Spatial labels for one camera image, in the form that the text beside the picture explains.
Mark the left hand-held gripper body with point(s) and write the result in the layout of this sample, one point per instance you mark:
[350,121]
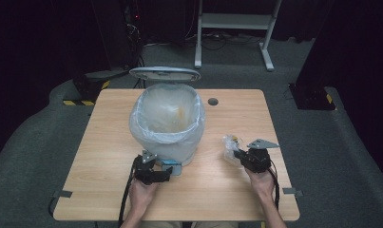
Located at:
[144,172]

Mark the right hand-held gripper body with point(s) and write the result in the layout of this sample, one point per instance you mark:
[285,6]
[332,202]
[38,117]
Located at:
[257,158]

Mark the clear plastic bag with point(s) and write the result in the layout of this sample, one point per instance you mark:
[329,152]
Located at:
[230,145]

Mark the white pedal trash can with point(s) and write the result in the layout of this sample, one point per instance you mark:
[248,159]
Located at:
[176,152]

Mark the person's left hand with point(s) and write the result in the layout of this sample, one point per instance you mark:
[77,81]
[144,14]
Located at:
[141,196]

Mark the person's right hand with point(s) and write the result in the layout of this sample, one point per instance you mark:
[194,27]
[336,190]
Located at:
[262,183]

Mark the clear plastic bin liner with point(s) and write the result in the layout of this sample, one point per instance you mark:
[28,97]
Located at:
[167,110]

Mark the black stand base yellow mark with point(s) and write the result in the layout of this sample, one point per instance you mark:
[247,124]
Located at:
[311,96]

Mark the black yellow striped stand base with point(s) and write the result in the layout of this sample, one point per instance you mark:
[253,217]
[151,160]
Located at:
[89,88]

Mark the dark equipment rack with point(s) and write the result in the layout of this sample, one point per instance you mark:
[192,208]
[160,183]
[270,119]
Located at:
[133,31]

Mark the grey table bracket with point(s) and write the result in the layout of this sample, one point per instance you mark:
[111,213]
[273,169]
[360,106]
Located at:
[292,191]
[63,193]

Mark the white metal stand frame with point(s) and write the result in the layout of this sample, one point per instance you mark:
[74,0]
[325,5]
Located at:
[233,21]

